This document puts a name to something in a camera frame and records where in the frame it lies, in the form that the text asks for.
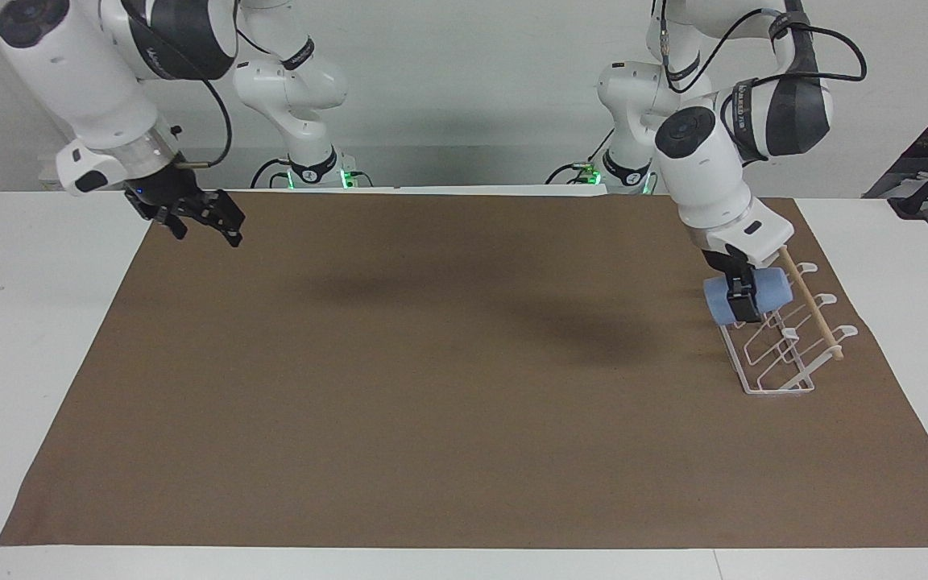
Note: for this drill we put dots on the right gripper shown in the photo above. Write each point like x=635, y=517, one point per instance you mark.
x=164, y=189

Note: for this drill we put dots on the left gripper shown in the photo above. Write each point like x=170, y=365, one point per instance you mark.
x=728, y=263

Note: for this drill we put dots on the blue cup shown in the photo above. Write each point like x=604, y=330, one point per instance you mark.
x=774, y=292

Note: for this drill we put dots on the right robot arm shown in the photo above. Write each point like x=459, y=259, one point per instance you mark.
x=85, y=80

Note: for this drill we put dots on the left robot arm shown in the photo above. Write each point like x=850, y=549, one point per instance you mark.
x=706, y=173

